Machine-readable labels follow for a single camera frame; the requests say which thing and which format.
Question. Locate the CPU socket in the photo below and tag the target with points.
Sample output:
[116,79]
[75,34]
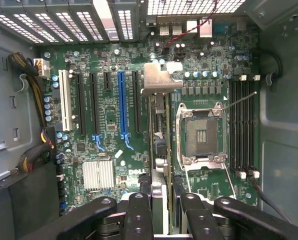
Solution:
[201,135]

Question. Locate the short black expansion slot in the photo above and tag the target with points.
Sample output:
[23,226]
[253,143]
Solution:
[108,81]

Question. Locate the green motherboard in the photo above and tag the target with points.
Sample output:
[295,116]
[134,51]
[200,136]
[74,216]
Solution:
[106,117]

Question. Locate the white expansion slot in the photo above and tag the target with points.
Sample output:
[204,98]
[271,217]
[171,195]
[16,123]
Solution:
[65,100]

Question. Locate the white power plug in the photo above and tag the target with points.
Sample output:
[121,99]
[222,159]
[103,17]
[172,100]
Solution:
[42,67]

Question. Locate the long black expansion slot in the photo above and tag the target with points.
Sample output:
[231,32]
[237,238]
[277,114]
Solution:
[81,105]
[95,105]
[137,105]

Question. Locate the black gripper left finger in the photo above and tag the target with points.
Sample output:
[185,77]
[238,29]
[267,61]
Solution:
[139,220]

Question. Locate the silver finned heatsink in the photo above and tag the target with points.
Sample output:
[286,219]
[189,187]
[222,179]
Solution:
[97,175]

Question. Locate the open PC case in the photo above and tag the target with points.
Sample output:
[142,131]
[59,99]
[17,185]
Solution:
[284,125]

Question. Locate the thin locking lever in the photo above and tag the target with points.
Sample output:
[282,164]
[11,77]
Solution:
[239,100]

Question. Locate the black plastic cover box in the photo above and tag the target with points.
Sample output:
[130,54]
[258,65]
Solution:
[26,200]

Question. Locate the black RAM slot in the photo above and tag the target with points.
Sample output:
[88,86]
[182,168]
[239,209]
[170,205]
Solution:
[246,130]
[239,130]
[232,130]
[253,130]

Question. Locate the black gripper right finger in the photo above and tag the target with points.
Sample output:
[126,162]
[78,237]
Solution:
[201,220]

